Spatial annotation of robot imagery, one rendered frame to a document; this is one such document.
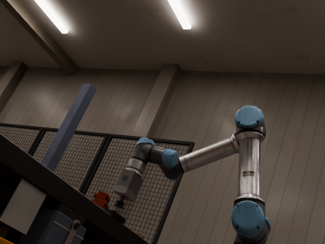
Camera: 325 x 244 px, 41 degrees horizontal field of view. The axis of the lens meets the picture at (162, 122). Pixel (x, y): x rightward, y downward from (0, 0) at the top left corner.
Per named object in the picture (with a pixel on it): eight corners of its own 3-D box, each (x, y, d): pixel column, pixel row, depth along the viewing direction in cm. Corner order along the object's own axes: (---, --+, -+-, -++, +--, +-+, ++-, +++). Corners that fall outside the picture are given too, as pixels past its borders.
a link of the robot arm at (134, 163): (127, 157, 187) (135, 165, 193) (123, 166, 185) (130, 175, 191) (141, 160, 183) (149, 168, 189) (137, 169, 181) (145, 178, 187)
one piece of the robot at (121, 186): (129, 169, 194) (114, 203, 187) (120, 160, 187) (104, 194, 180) (148, 173, 189) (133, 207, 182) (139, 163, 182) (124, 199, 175)
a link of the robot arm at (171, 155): (182, 159, 191) (160, 153, 196) (176, 147, 182) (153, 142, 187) (176, 175, 188) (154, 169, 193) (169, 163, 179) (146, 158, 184)
